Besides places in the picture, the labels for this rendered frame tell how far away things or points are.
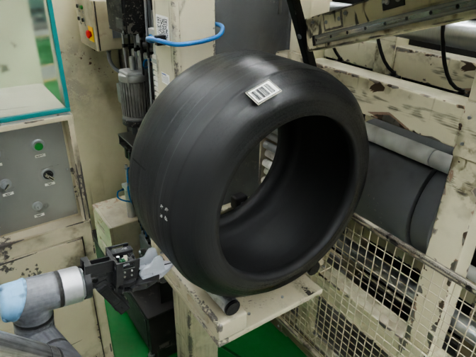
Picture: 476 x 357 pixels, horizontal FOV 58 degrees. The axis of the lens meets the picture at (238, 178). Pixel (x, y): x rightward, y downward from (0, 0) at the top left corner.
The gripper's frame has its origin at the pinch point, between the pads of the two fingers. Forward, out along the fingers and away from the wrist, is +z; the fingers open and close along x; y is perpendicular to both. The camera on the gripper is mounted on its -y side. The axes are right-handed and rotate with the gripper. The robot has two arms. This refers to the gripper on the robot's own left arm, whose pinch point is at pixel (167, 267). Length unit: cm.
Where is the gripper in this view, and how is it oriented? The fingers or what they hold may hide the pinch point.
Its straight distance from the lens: 106.3
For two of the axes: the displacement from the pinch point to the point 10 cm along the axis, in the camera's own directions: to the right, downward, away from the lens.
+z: 8.2, -1.3, 5.6
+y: 1.2, -9.1, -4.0
